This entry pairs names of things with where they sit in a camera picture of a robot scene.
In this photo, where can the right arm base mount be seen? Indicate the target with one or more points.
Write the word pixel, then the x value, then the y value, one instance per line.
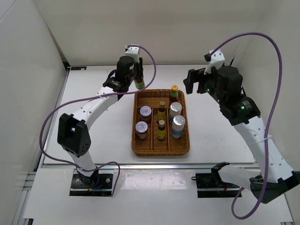
pixel 210 185

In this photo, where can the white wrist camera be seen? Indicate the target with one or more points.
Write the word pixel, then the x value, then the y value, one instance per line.
pixel 215 60
pixel 133 52

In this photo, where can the wicker divided tray basket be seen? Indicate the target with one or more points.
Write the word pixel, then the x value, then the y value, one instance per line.
pixel 151 145

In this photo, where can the silver-lid bead jar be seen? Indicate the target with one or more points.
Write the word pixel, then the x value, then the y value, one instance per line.
pixel 175 109
pixel 178 124

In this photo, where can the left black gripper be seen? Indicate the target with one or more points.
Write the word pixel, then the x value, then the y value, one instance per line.
pixel 138 66

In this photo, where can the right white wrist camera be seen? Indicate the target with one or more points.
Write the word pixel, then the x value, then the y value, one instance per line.
pixel 215 60

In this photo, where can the small yellow bottle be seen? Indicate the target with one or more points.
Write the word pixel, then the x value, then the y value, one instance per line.
pixel 161 130
pixel 161 111

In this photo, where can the left black table label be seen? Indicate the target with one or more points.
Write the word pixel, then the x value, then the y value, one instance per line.
pixel 78 68

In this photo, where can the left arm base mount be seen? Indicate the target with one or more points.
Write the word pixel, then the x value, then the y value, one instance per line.
pixel 98 185

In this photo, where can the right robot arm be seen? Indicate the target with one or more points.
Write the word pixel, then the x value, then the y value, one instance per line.
pixel 275 177

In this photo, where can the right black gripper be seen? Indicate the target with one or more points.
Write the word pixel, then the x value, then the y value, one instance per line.
pixel 194 76

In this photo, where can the red sauce bottle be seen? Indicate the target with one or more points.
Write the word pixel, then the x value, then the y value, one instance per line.
pixel 139 82
pixel 173 97

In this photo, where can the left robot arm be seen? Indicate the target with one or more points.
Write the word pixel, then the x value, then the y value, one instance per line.
pixel 73 130

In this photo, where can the aluminium front rail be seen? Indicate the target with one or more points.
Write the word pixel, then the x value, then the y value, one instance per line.
pixel 111 168

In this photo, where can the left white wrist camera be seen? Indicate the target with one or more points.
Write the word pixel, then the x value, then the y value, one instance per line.
pixel 133 52

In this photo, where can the white-lid brown jar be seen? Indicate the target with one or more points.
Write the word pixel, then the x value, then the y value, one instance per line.
pixel 145 113
pixel 141 129

